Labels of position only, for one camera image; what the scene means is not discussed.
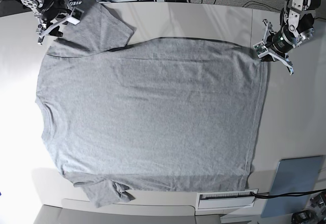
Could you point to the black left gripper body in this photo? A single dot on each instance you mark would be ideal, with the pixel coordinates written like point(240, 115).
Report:
point(283, 41)

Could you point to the blue-grey board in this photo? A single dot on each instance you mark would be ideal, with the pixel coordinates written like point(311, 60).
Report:
point(292, 175)

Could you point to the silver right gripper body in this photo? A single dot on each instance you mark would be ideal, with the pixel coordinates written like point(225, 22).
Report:
point(45, 11)

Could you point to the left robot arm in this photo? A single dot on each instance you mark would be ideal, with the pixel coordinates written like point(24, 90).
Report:
point(296, 27)

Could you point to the grey T-shirt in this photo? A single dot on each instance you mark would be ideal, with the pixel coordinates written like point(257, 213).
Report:
point(168, 114)

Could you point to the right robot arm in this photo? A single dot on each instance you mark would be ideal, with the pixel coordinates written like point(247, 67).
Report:
point(51, 14)

